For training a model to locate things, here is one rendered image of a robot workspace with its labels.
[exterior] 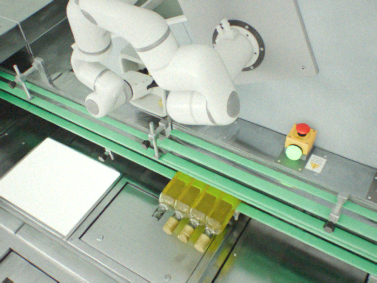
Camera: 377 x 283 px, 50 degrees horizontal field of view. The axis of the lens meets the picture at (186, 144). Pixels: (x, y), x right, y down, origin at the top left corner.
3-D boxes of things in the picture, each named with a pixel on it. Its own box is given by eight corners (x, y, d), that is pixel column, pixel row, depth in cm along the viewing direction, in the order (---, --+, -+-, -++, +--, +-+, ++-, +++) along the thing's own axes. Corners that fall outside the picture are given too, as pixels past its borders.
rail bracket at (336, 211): (336, 193, 115) (319, 229, 107) (341, 177, 109) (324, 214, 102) (350, 198, 113) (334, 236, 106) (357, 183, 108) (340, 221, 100)
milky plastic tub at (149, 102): (142, 89, 154) (128, 103, 149) (132, 39, 137) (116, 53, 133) (180, 104, 147) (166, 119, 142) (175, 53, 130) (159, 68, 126)
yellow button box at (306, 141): (292, 137, 127) (283, 152, 123) (296, 119, 122) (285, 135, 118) (314, 145, 125) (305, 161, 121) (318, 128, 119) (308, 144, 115)
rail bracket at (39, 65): (55, 73, 176) (16, 104, 164) (42, 40, 163) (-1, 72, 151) (63, 76, 174) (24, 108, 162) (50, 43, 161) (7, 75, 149)
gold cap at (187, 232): (185, 228, 128) (178, 239, 125) (184, 222, 125) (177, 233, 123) (195, 233, 126) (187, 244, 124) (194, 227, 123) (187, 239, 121)
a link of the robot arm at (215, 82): (147, 26, 88) (208, 16, 78) (193, 104, 103) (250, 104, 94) (126, 55, 84) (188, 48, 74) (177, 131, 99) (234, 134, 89)
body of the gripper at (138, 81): (108, 97, 128) (131, 84, 136) (134, 107, 124) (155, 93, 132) (106, 75, 124) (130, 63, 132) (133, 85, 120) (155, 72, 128)
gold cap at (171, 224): (170, 220, 130) (162, 231, 128) (169, 214, 127) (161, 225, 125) (179, 225, 128) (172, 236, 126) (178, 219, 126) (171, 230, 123)
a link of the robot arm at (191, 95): (188, 62, 103) (154, 99, 93) (232, 59, 95) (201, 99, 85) (200, 94, 108) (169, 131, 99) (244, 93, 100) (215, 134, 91)
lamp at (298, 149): (287, 151, 122) (283, 158, 120) (289, 141, 119) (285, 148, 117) (301, 157, 120) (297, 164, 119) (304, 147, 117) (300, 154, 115)
